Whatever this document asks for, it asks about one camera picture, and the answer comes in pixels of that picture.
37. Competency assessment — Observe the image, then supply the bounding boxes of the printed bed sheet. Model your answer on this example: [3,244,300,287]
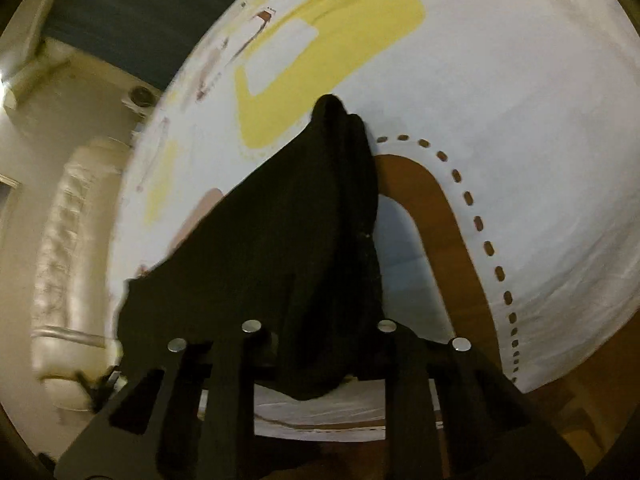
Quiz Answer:
[106,0,640,443]

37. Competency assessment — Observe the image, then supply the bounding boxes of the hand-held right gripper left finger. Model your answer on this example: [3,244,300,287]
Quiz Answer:
[54,319,279,480]

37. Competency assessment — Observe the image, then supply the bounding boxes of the small round dark object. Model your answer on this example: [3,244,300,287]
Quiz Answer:
[125,86,159,109]

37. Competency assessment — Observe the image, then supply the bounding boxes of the dark curtain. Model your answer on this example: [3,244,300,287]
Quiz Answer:
[42,0,281,97]

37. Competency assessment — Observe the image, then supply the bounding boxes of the white tufted sofa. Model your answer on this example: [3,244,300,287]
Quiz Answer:
[30,137,137,411]

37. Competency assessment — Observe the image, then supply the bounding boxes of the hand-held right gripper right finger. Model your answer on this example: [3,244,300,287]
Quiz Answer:
[350,319,585,480]

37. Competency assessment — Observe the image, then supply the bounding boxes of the black pants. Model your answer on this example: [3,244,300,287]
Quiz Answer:
[116,94,386,401]

